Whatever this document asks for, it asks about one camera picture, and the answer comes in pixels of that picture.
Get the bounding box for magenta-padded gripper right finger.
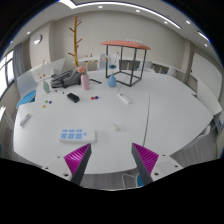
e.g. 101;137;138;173
131;142;184;186

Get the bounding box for black-frame side table orange top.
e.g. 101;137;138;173
100;40;152;88

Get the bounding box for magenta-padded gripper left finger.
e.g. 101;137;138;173
41;143;92;186

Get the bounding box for grey backpack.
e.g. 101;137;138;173
49;68;83;89

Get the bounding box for blue vase with flower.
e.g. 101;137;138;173
107;63;118;88

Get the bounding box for pink vase with dried flowers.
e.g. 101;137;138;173
76;54;93;91

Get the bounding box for plain white power strip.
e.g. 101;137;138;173
117;92;132;105

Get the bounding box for wooden tree-shaped coat rack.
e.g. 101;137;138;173
67;15;83;68

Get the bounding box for black rectangular case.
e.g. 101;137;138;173
66;92;81;103

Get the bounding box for window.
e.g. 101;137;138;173
0;49;15;98

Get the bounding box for green vase with dried flowers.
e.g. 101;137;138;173
39;59;51;94

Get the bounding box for ceiling lights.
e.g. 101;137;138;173
26;0;211;44

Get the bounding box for white wall whiteboard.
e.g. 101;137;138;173
190;52;223;101

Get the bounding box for grey curtain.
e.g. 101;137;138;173
12;42;26;78

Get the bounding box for round wall clock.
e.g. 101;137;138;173
33;34;43;46

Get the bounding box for white power strip blue sockets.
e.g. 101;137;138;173
58;128;96;144

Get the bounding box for white chair blue seat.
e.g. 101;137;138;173
15;70;38;109

